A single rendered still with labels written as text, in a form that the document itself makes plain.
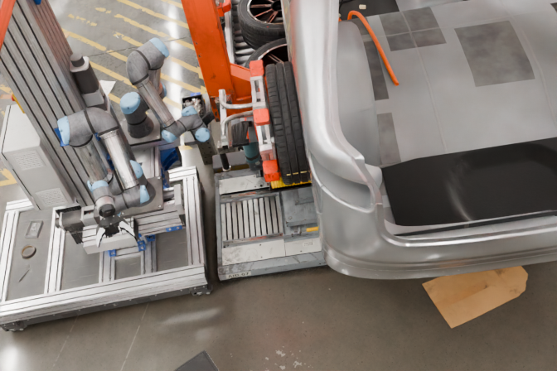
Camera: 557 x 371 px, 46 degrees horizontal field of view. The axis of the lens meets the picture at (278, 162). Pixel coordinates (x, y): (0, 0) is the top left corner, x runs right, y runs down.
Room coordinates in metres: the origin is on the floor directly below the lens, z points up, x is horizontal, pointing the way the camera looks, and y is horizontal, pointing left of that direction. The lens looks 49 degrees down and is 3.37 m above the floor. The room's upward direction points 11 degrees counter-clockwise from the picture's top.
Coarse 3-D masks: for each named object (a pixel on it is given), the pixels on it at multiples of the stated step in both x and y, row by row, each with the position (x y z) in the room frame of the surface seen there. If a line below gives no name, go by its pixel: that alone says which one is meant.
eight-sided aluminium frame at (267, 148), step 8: (256, 80) 2.56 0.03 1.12; (256, 88) 2.71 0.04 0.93; (264, 88) 2.71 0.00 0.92; (264, 96) 2.71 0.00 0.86; (256, 104) 2.38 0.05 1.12; (264, 104) 2.37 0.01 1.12; (272, 128) 2.63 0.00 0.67; (264, 144) 2.23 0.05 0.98; (272, 144) 2.55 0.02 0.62; (264, 152) 2.21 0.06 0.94; (272, 152) 2.20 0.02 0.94; (264, 160) 2.21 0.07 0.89
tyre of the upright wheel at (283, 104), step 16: (272, 64) 2.66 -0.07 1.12; (288, 64) 2.60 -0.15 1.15; (272, 80) 2.46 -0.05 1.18; (288, 80) 2.44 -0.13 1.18; (272, 96) 2.37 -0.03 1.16; (288, 96) 2.35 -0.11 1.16; (272, 112) 2.30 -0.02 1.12; (288, 112) 2.28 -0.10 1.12; (288, 128) 2.22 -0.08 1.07; (288, 144) 2.18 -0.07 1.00; (288, 160) 2.16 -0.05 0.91; (304, 160) 2.14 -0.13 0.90; (288, 176) 2.15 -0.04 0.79; (304, 176) 2.15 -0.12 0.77
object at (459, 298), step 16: (480, 272) 1.82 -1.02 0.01; (496, 272) 1.80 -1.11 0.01; (512, 272) 1.78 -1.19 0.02; (432, 288) 1.78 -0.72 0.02; (448, 288) 1.76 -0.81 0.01; (464, 288) 1.75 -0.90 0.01; (480, 288) 1.73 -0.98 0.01; (496, 288) 1.71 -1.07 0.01; (512, 288) 1.69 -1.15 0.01; (448, 304) 1.67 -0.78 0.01; (464, 304) 1.65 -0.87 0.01; (480, 304) 1.63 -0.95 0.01; (496, 304) 1.61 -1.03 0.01; (448, 320) 1.57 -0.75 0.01; (464, 320) 1.56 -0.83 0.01
